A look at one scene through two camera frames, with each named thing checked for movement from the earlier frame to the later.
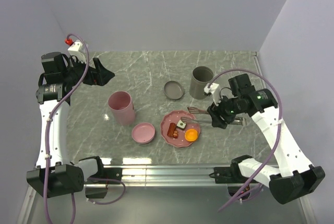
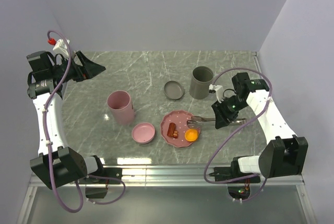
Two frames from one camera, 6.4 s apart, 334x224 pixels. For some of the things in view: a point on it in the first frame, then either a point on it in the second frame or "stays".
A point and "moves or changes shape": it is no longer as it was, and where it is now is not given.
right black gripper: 215,110 stays
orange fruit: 191,134 stays
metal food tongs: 238,120 moves or changes shape
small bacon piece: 175,134 stays
